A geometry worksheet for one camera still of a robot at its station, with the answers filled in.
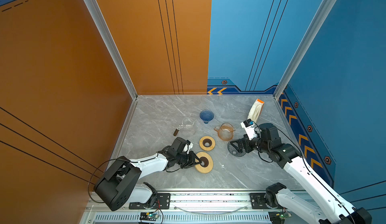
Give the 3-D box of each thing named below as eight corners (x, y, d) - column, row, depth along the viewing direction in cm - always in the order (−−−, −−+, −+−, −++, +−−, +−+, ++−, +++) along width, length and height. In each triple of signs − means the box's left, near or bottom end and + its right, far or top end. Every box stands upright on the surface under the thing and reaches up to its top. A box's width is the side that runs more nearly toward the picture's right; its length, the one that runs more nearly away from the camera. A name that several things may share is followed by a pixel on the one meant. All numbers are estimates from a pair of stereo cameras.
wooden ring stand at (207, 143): (199, 150, 92) (199, 149, 90) (199, 137, 98) (199, 135, 96) (215, 150, 92) (215, 149, 90) (214, 137, 98) (214, 135, 96)
